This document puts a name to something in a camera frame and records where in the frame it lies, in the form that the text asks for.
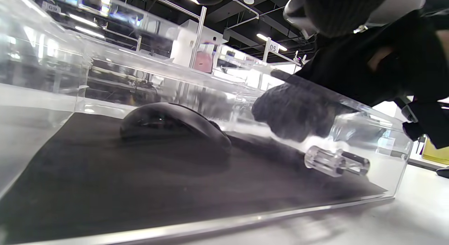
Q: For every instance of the yellow container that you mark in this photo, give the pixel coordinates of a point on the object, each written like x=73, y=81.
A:
x=436, y=152

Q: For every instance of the black mat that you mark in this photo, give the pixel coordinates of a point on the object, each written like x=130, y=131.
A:
x=122, y=181

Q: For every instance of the metal pole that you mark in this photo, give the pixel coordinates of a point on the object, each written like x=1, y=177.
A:
x=198, y=38

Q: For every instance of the person's right forearm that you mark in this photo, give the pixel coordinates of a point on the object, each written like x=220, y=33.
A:
x=361, y=62

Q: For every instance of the pink object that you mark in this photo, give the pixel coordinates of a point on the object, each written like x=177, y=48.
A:
x=204, y=61

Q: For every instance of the person's right hand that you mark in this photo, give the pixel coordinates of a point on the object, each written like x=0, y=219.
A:
x=298, y=108

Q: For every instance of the white numbered sign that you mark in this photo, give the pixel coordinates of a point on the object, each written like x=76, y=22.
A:
x=273, y=47
x=52, y=7

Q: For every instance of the black wrist-mounted device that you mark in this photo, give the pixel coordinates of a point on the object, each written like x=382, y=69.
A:
x=426, y=122

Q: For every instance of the long ceiling light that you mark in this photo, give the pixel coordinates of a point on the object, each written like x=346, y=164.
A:
x=270, y=41

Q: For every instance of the white cabinet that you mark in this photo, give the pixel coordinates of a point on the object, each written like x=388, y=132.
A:
x=186, y=41

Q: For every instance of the person's left hand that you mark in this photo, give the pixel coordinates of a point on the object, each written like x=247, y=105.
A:
x=336, y=10

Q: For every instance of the black computer mouse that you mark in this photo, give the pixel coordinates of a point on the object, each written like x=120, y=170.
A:
x=175, y=124

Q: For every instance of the clear acrylic box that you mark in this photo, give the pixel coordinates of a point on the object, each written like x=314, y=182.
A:
x=52, y=97

